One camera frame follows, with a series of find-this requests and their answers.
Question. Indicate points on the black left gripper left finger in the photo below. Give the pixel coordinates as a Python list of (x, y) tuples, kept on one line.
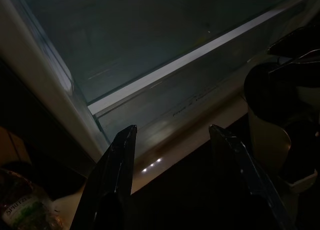
[(110, 190)]

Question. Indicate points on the Spritzer water bottle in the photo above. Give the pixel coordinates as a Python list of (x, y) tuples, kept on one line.
[(22, 205)]

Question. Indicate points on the glass fridge shelf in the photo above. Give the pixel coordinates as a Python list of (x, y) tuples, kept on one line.
[(150, 39)]

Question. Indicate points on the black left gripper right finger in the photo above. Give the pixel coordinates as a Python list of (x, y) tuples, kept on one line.
[(240, 190)]

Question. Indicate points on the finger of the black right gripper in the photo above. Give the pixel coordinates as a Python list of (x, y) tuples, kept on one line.
[(297, 43)]

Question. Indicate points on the brown cardboard box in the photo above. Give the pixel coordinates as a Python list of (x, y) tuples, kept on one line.
[(10, 144)]

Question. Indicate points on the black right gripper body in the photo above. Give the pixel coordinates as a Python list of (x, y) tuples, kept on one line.
[(270, 89)]

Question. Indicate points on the grey steel fridge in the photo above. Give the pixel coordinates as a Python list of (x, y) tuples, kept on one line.
[(37, 64)]

